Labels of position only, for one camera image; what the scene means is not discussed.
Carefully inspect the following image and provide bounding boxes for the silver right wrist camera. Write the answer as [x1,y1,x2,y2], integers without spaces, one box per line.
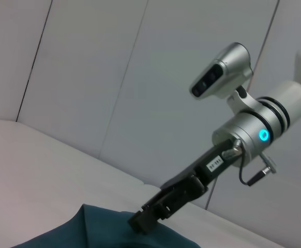
[188,42,260,115]

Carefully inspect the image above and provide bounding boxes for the teal blue t-shirt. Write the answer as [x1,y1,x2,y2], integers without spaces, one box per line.
[10,203,201,248]

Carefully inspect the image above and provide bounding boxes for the silver right cable connector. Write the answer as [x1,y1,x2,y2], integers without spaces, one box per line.
[222,138,245,160]

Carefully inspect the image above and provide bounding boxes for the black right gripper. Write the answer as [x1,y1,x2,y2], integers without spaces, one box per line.
[128,137,241,235]

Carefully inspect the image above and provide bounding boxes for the thin black right cable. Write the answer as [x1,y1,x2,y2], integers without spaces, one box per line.
[237,154,270,187]

